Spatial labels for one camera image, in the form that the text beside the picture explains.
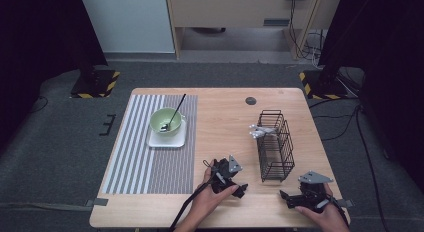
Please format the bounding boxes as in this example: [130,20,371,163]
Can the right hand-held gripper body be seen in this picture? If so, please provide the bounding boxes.
[297,170,335,214]

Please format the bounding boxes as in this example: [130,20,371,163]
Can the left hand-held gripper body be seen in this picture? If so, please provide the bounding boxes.
[210,155,244,194]

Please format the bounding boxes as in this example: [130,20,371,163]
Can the black wire basket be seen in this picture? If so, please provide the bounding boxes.
[255,109,296,184]

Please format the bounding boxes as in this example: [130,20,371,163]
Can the silver chopstick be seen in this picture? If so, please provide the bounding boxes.
[249,129,278,138]
[249,125,278,134]
[251,131,276,140]
[248,123,277,132]

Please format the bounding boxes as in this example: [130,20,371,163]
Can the white square plate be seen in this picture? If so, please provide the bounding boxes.
[147,119,187,149]

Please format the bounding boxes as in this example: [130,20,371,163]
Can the person's left hand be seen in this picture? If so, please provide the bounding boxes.
[190,168,240,224]

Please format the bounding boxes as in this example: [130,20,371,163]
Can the person's right hand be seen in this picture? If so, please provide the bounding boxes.
[294,184,351,232]

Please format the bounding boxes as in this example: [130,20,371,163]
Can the grey striped placemat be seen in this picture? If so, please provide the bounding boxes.
[101,94,199,195]

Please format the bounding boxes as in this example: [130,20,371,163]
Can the black spoon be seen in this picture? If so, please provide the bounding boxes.
[159,93,187,133]

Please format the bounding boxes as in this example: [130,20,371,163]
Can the green bowl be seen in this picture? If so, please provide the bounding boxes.
[149,107,185,137]

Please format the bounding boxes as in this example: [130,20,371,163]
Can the black stand base striped edge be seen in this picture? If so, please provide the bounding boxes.
[70,69,121,100]
[298,70,350,101]

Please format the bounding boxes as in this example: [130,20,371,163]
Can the black curtain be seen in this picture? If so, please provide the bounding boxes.
[317,0,424,193]
[0,0,109,151]

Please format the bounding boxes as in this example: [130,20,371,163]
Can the white cabinet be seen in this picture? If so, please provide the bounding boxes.
[79,0,176,54]

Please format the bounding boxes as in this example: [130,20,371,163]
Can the right hand-held gripper cable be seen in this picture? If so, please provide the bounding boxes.
[328,194,351,226]

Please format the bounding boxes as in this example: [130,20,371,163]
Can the hand-held gripper cable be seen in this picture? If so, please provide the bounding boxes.
[328,194,351,226]
[168,159,218,232]

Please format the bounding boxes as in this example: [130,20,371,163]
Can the left hand-held gripper cable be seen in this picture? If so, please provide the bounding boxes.
[168,159,218,232]

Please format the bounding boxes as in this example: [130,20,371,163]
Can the black floor cables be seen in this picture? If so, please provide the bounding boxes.
[308,66,392,232]

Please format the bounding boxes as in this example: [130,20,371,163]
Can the black socket cables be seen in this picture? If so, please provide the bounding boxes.
[287,0,323,62]

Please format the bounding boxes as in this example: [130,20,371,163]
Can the thin black floor cable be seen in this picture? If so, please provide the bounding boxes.
[28,95,50,115]

